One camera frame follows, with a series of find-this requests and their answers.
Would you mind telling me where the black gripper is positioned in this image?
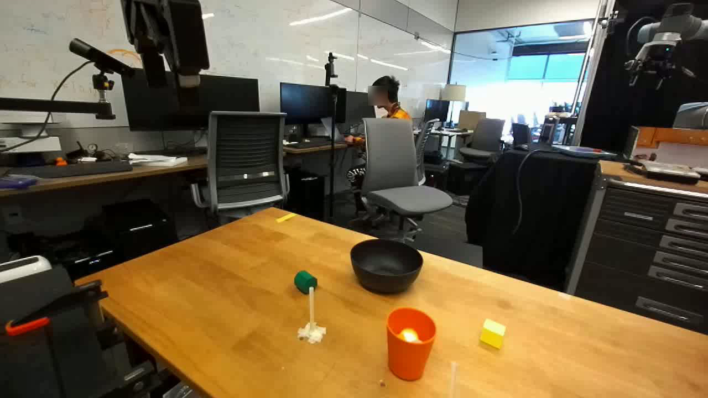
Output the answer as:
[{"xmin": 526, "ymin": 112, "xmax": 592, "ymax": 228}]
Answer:
[{"xmin": 119, "ymin": 0, "xmax": 213, "ymax": 90}]

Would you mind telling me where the orange plastic cup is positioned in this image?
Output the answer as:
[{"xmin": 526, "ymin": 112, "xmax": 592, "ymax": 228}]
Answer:
[{"xmin": 385, "ymin": 304, "xmax": 439, "ymax": 384}]

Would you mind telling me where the black bowl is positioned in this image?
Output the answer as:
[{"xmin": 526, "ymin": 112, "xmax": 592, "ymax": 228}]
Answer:
[{"xmin": 348, "ymin": 237, "xmax": 426, "ymax": 295}]

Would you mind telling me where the large black monitor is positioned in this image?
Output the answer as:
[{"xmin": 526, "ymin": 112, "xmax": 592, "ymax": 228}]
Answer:
[{"xmin": 119, "ymin": 69, "xmax": 262, "ymax": 133}]

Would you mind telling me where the white paper stack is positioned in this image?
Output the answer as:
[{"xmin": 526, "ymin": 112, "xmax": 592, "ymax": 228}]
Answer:
[{"xmin": 126, "ymin": 151, "xmax": 194, "ymax": 167}]

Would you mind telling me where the mesh back office chair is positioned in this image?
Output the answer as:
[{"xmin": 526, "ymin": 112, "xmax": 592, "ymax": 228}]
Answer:
[{"xmin": 189, "ymin": 109, "xmax": 292, "ymax": 220}]

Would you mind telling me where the black computer monitor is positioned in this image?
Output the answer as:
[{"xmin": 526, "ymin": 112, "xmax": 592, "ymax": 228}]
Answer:
[
  {"xmin": 424, "ymin": 97, "xmax": 451, "ymax": 123},
  {"xmin": 280, "ymin": 81, "xmax": 338, "ymax": 127},
  {"xmin": 341, "ymin": 87, "xmax": 379, "ymax": 127}
]

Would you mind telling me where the black equipment case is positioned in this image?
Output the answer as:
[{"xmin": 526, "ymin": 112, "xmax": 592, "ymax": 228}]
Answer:
[{"xmin": 54, "ymin": 197, "xmax": 182, "ymax": 281}]

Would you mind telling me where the black tripod stand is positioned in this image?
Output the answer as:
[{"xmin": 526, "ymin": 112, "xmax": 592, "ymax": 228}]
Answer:
[{"xmin": 321, "ymin": 51, "xmax": 349, "ymax": 216}]

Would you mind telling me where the person in orange shirt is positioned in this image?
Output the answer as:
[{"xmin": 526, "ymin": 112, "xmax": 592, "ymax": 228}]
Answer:
[{"xmin": 367, "ymin": 73, "xmax": 414, "ymax": 126}]

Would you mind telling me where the grey cushioned office chair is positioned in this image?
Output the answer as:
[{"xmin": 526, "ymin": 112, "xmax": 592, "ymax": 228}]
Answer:
[{"xmin": 359, "ymin": 117, "xmax": 457, "ymax": 240}]

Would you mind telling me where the white shade lamp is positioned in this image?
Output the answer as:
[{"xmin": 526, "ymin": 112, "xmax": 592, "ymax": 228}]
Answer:
[{"xmin": 439, "ymin": 81, "xmax": 470, "ymax": 105}]

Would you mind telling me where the grey armrest office chair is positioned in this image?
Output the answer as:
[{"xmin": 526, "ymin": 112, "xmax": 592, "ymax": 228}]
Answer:
[{"xmin": 457, "ymin": 117, "xmax": 509, "ymax": 169}]

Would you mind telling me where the black cloth covered table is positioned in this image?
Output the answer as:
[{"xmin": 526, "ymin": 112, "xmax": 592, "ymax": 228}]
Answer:
[{"xmin": 466, "ymin": 146, "xmax": 603, "ymax": 291}]

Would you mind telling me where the yellow cube block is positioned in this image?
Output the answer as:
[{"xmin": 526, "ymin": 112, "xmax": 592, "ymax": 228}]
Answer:
[{"xmin": 479, "ymin": 315, "xmax": 509, "ymax": 352}]

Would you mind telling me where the tall black backdrop panel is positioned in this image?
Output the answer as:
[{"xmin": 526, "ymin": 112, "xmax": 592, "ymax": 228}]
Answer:
[{"xmin": 580, "ymin": 0, "xmax": 708, "ymax": 152}]

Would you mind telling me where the orange and white box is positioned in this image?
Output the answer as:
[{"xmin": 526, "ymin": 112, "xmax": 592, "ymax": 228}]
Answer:
[{"xmin": 626, "ymin": 123, "xmax": 708, "ymax": 177}]

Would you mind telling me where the black keyboard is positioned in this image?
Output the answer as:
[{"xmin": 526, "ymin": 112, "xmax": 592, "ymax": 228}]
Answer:
[{"xmin": 632, "ymin": 160, "xmax": 703, "ymax": 184}]

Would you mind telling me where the grey drawer cabinet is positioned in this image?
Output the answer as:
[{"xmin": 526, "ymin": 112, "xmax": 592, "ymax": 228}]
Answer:
[{"xmin": 565, "ymin": 158, "xmax": 708, "ymax": 336}]

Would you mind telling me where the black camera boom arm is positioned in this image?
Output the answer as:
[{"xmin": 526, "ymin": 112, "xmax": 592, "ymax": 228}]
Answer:
[{"xmin": 0, "ymin": 37, "xmax": 140, "ymax": 122}]

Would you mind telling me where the black cart with red handle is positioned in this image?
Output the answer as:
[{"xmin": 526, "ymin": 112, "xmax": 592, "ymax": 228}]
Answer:
[{"xmin": 0, "ymin": 252, "xmax": 114, "ymax": 398}]

